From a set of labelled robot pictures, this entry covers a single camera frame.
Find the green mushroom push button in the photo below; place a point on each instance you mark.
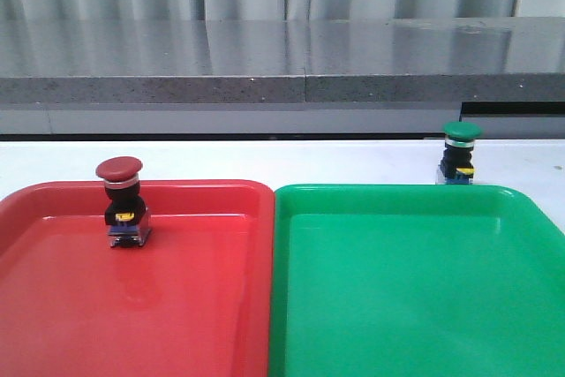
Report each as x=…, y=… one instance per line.
x=455, y=167

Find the red plastic tray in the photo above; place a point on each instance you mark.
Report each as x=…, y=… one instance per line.
x=193, y=301

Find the grey granite counter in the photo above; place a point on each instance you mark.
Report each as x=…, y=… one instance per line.
x=322, y=79

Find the red mushroom push button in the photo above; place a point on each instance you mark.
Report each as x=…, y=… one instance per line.
x=127, y=215

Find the green plastic tray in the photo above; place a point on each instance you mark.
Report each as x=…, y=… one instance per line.
x=415, y=280

